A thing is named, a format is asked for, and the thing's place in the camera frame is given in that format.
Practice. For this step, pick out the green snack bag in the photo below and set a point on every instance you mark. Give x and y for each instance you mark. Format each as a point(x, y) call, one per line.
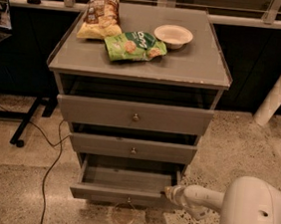
point(137, 46)

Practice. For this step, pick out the grey bottom drawer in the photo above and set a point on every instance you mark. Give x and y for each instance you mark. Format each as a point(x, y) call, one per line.
point(111, 179)

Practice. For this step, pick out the grey top drawer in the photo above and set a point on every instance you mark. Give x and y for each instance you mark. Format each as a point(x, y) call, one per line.
point(134, 115)

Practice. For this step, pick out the grey drawer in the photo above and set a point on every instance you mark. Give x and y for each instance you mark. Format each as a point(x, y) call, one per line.
point(111, 179)
point(132, 148)
point(134, 115)

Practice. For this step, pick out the white paper bowl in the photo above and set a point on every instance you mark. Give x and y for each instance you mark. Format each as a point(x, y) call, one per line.
point(174, 37)

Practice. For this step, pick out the grey drawer cabinet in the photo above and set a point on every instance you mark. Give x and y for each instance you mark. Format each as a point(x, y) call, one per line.
point(193, 76)

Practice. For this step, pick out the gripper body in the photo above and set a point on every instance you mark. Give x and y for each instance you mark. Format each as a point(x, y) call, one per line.
point(186, 196)

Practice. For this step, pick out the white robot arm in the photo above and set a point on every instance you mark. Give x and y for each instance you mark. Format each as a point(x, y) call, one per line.
point(247, 200)

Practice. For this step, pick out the black desk leg frame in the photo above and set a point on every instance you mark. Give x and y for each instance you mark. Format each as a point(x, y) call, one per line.
point(25, 117)

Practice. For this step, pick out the grey middle drawer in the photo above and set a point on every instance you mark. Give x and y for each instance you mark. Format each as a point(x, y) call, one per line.
point(132, 148)

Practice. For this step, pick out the brown yellow chip bag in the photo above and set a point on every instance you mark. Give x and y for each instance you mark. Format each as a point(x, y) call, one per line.
point(102, 20)

